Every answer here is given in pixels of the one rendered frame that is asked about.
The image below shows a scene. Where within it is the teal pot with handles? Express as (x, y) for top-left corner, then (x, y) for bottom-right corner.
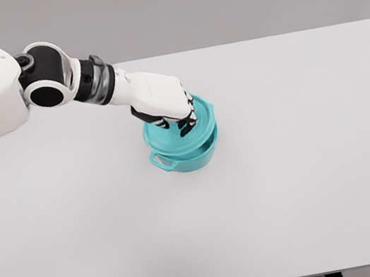
(145, 124), (226, 180)

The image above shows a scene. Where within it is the teal pot lid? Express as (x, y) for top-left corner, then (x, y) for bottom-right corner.
(137, 87), (223, 164)

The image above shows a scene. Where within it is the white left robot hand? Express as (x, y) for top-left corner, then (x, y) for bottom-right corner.
(124, 62), (201, 146)

